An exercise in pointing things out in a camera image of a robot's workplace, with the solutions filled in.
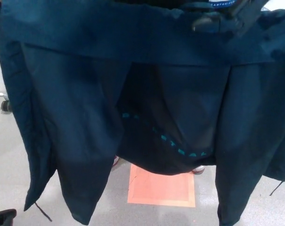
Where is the orange square floor mat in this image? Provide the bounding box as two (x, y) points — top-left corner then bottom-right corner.
(127, 162), (196, 208)

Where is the person's black shirt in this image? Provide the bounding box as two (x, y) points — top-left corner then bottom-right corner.
(154, 0), (242, 10)

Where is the navy blue coat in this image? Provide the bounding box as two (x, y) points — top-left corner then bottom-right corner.
(0, 0), (285, 226)

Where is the robot left black hand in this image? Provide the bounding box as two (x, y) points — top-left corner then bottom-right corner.
(0, 209), (17, 226)

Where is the office chair base with caster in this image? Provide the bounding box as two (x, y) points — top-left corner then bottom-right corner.
(0, 92), (11, 113)

